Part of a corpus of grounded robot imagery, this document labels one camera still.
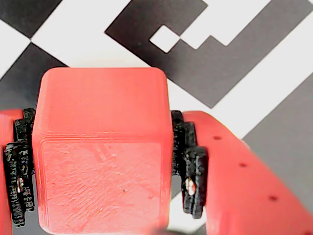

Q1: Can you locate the black white marker board mat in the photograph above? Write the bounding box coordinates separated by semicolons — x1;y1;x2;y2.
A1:
0;0;313;235

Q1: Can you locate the red cube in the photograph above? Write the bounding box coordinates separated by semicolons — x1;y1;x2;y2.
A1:
31;67;173;235

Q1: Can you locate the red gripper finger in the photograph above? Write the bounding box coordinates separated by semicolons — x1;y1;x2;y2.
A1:
0;107;37;235
170;110;313;235

